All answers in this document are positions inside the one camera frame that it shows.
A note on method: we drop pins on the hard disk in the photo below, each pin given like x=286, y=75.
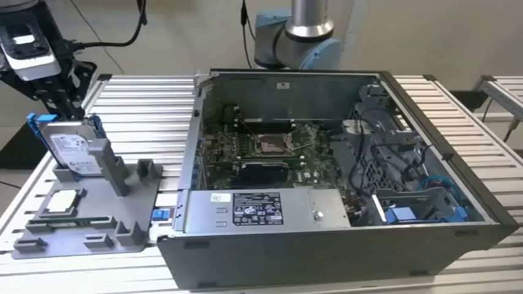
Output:
x=67, y=144

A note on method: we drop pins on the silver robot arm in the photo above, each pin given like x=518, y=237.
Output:
x=298, y=36

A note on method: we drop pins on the grey metal disk bay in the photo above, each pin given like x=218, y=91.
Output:
x=413, y=196

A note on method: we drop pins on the black monitor base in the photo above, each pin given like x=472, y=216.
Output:
x=21, y=150

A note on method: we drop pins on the silver CPU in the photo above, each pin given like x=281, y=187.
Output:
x=62, y=201

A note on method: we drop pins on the grey parts rack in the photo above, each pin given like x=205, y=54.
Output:
x=98, y=211

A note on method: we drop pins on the green RAM stick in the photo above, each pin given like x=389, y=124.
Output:
x=86, y=220

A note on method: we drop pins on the blue case latch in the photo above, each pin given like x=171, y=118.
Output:
x=161, y=214

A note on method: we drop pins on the thin locking lever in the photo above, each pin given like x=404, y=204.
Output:
x=248, y=127

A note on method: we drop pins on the CPU socket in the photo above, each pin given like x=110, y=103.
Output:
x=273, y=144

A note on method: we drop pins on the black graphics card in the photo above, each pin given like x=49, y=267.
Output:
x=264, y=176

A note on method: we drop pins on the green motherboard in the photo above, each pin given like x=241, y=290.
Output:
x=314, y=165

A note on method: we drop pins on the silver power supply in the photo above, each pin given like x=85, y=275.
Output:
x=320, y=208

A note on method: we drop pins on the grey drive cage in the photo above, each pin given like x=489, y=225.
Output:
x=380, y=144

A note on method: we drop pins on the black open PC case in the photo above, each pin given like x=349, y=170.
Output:
x=328, y=260

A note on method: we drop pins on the blue carrier in bay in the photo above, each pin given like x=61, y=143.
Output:
x=401, y=214

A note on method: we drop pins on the black box under table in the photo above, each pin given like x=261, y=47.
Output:
x=468, y=100

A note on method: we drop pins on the metal slat side table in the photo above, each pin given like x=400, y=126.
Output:
x=505, y=88

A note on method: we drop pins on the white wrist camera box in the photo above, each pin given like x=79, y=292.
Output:
x=37, y=65

